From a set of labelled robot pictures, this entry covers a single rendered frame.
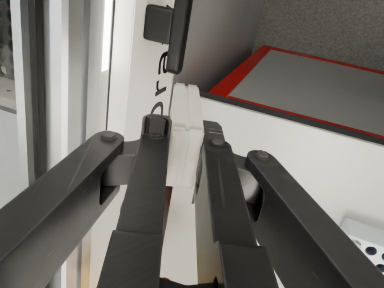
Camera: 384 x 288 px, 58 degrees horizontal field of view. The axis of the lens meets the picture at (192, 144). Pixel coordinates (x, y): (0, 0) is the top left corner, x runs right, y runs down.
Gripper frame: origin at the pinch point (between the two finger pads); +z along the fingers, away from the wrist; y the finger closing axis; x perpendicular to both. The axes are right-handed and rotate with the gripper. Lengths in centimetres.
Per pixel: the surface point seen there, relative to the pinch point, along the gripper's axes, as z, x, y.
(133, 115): 12.8, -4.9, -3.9
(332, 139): 20.5, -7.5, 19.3
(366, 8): 89, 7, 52
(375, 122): 31.0, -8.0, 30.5
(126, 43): 11.4, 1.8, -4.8
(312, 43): 93, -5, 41
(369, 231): 16.5, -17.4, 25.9
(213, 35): 42.7, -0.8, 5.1
